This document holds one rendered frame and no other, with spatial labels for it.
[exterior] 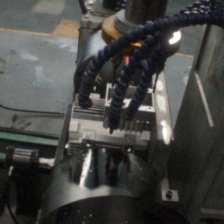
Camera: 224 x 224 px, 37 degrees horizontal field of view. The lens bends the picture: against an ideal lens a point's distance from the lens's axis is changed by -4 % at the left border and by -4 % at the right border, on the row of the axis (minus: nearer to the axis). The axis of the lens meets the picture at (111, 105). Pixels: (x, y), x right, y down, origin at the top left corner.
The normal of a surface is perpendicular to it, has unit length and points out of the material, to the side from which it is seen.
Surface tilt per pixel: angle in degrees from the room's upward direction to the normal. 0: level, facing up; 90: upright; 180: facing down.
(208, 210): 25
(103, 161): 6
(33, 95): 0
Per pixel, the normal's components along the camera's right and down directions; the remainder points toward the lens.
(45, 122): 0.12, -0.80
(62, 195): -0.54, -0.70
